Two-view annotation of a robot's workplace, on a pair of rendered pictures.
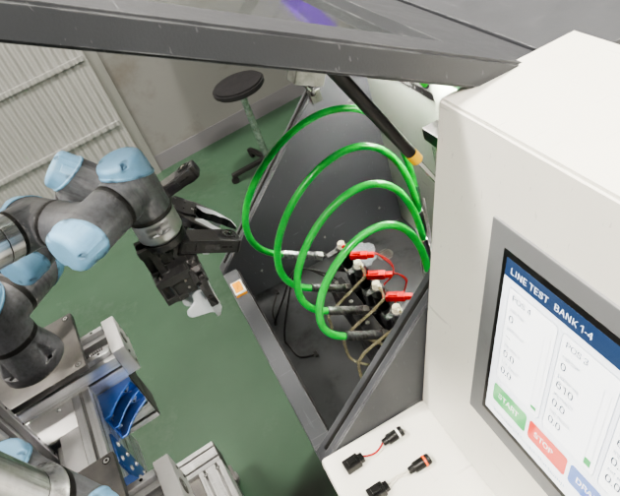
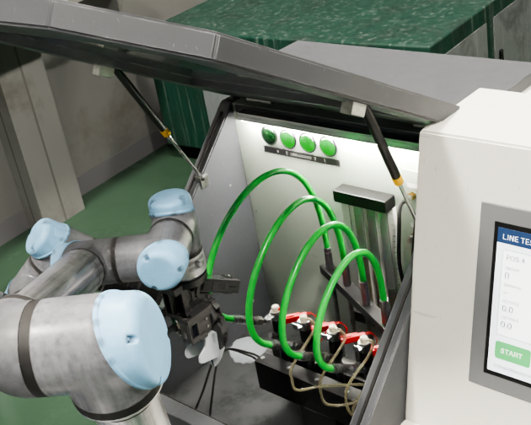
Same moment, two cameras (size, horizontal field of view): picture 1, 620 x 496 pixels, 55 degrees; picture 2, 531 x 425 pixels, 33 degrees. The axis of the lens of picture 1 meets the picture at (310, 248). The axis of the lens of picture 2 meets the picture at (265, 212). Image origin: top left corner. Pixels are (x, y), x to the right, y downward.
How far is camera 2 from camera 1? 0.96 m
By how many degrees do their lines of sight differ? 30
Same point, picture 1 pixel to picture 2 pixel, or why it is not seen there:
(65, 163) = (57, 227)
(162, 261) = (187, 300)
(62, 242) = (165, 256)
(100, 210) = (179, 234)
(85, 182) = not seen: hidden behind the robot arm
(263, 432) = not seen: outside the picture
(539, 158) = (517, 148)
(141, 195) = (194, 226)
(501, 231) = (490, 210)
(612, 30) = not seen: hidden behind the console
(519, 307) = (513, 261)
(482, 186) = (468, 183)
